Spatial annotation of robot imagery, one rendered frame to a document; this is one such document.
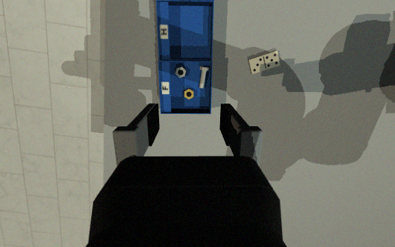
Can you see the grey hex-head bolt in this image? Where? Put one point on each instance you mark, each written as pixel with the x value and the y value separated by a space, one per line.
pixel 203 75

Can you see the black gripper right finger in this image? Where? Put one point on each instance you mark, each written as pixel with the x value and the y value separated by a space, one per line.
pixel 244 140

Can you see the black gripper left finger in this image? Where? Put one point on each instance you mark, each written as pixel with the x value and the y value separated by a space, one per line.
pixel 134 139

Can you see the grey hex nut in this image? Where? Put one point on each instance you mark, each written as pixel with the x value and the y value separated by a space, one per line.
pixel 180 72

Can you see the brass hex nut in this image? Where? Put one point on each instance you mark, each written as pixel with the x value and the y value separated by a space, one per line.
pixel 188 93

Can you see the cream domino tile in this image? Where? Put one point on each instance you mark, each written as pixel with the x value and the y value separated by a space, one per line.
pixel 264 62

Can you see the blue bin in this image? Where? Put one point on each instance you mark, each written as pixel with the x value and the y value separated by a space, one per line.
pixel 185 39

